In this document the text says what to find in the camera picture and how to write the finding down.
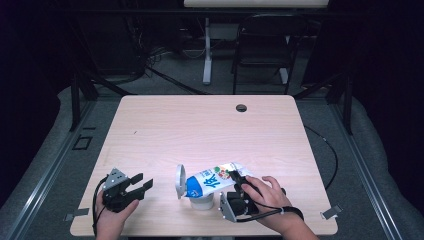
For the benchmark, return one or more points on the aluminium floor rail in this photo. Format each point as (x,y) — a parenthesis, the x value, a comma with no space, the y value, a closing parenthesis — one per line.
(366,173)
(50,173)

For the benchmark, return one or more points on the blue white milk pouch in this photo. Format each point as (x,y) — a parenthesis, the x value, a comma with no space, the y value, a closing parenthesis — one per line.
(210,181)

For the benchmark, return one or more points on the black table grommet hole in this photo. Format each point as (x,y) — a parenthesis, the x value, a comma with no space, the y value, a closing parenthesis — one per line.
(241,108)

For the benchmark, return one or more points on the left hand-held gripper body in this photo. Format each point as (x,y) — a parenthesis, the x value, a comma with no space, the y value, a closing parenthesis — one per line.
(115,193)

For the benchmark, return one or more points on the grey tape strip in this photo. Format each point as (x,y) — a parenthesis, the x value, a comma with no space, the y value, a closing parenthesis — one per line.
(78,213)
(331,211)

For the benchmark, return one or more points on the white desk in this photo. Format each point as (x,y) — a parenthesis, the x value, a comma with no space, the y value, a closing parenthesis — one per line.
(207,50)

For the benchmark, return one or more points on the person's left hand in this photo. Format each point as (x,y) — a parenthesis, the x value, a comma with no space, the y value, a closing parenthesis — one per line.
(111,221)

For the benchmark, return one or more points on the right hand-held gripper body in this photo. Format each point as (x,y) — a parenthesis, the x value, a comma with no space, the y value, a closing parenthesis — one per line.
(235,205)

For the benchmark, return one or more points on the black metal stand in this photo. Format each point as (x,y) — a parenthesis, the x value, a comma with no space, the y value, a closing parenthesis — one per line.
(348,103)
(75,100)

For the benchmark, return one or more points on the clear glass jar grey lid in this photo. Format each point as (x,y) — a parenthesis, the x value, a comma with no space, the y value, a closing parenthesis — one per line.
(201,201)

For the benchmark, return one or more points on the black folding chair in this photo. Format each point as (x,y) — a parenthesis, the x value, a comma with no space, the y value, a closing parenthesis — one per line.
(266,50)

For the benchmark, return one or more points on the person's right hand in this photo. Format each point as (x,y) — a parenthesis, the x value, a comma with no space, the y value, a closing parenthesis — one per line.
(266,200)

